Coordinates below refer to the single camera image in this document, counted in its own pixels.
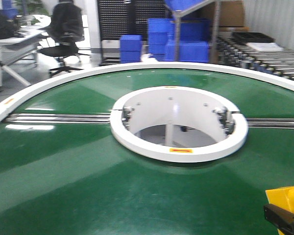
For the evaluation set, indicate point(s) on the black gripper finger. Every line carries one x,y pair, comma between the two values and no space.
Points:
282,219

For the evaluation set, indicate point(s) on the yellow toy brick block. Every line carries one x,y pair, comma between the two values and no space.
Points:
282,197

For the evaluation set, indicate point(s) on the right steel roller bar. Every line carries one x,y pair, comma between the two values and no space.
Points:
279,123

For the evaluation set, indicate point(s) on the steel roller bar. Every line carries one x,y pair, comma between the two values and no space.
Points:
101,118
279,123

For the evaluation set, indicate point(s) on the yellow arrow sticker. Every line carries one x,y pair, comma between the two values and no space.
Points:
181,150

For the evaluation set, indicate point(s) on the steel roller conveyor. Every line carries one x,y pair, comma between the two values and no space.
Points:
238,55

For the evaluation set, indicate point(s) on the white flat tray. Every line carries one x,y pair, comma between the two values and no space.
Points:
265,47

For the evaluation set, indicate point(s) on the black compartment tray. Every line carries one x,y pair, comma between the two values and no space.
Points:
252,37

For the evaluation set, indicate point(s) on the large blue crate front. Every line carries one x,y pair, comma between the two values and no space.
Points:
189,51

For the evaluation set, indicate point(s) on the cardboard box on shelf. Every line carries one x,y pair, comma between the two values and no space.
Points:
232,13

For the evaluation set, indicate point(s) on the left steel roller bar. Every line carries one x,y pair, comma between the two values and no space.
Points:
101,118

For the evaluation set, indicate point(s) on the tall blue crate stack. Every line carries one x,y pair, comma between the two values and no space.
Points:
157,34

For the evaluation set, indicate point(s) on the metal shelf rack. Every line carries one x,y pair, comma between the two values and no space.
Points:
185,11

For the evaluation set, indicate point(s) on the small blue crate stack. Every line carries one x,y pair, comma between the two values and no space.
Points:
130,48

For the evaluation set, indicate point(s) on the black pegboard rack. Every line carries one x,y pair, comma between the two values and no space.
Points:
119,17

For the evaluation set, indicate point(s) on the black office chair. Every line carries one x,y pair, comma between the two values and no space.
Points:
66,29

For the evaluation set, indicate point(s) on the white outer conveyor rim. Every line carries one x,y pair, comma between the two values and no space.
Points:
11,103

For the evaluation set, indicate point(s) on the white office desk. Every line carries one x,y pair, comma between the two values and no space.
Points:
15,49

